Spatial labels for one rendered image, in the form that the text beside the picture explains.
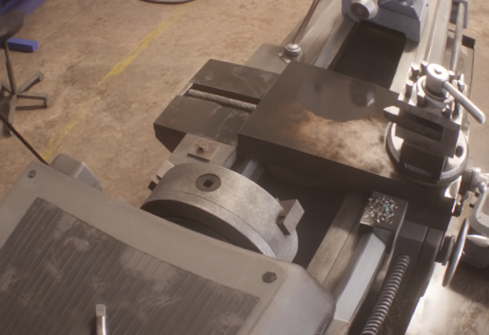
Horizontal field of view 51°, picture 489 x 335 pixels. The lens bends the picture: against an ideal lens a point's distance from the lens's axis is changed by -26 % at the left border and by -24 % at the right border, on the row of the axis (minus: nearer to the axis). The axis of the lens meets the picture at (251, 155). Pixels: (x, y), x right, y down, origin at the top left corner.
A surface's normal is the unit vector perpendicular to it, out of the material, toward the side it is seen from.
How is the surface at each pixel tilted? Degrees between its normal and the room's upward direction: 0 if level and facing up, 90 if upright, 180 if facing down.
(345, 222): 0
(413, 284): 90
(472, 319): 0
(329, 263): 0
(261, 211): 39
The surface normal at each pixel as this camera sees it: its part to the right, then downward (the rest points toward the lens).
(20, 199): -0.03, -0.73
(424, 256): -0.42, 0.63
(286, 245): 0.86, 0.04
